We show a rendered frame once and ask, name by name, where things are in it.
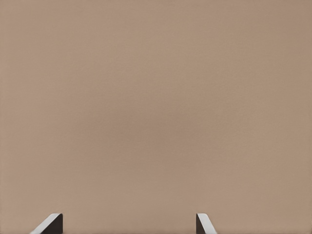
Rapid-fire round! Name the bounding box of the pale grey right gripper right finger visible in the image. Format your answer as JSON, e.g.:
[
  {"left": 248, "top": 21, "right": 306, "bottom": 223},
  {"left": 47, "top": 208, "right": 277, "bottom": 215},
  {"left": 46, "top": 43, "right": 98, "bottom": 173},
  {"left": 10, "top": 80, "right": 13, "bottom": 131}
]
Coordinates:
[{"left": 196, "top": 213, "right": 217, "bottom": 234}]

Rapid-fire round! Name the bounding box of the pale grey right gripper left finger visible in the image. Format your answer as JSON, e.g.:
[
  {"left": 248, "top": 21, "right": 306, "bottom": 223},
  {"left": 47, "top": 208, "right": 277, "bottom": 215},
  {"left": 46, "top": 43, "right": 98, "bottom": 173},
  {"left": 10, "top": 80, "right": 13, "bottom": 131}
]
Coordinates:
[{"left": 29, "top": 213, "right": 64, "bottom": 234}]

